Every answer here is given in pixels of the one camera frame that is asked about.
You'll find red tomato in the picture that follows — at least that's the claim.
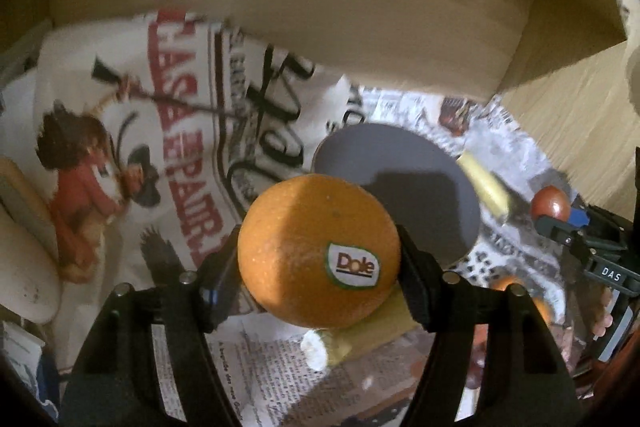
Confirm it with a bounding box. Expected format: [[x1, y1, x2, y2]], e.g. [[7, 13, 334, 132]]
[[530, 185, 572, 220]]

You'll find yellow banana piece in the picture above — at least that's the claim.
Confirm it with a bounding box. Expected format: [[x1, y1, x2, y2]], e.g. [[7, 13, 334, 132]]
[[299, 287, 418, 372], [457, 150, 511, 223]]

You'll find large orange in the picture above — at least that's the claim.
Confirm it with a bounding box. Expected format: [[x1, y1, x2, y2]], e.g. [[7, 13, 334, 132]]
[[489, 274, 554, 325]]

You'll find orange with Dole sticker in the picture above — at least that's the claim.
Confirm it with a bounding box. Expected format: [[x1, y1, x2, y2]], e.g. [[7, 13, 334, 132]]
[[238, 174, 400, 329]]

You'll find dark round plate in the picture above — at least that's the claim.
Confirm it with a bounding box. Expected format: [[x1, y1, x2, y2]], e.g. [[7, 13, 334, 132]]
[[312, 124, 480, 268]]

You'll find printed canvas tote bag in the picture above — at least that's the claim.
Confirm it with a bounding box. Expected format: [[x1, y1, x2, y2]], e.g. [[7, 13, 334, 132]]
[[29, 8, 367, 358]]

